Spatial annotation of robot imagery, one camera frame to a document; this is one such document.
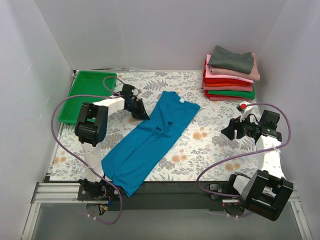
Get salmon folded t shirt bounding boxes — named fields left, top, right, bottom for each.
left=202, top=84, right=254, bottom=92

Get dusty pink folded t shirt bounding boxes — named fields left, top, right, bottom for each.
left=206, top=52, right=261, bottom=81

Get blue t shirt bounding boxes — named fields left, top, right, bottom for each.
left=101, top=91, right=200, bottom=197

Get green folded t shirt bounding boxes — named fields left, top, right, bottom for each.
left=204, top=90, right=256, bottom=99

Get green plastic tray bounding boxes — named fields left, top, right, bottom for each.
left=58, top=71, right=117, bottom=126

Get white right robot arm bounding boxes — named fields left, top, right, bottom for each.
left=221, top=104, right=294, bottom=221

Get light pink folded t shirt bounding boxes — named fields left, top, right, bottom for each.
left=203, top=61, right=254, bottom=84

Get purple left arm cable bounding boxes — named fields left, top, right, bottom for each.
left=50, top=76, right=125, bottom=225

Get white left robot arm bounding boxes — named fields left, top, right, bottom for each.
left=74, top=84, right=150, bottom=200

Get grey folded t shirt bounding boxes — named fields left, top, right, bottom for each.
left=207, top=45, right=254, bottom=74

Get orange folded t shirt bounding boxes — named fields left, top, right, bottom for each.
left=203, top=83, right=247, bottom=88

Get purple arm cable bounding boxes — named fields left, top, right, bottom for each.
left=196, top=102, right=292, bottom=218
left=50, top=76, right=125, bottom=225

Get floral table mat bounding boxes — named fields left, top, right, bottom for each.
left=48, top=70, right=258, bottom=182

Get red folded t shirt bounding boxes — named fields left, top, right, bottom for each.
left=202, top=64, right=252, bottom=86

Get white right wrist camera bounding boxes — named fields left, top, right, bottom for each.
left=237, top=101, right=253, bottom=122

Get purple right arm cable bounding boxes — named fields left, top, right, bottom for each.
left=196, top=102, right=292, bottom=218

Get bottom pink folded t shirt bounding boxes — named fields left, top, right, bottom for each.
left=209, top=96, right=251, bottom=101

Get aluminium frame rail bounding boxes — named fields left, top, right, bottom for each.
left=21, top=181, right=312, bottom=240

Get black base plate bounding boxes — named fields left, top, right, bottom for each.
left=77, top=181, right=246, bottom=215

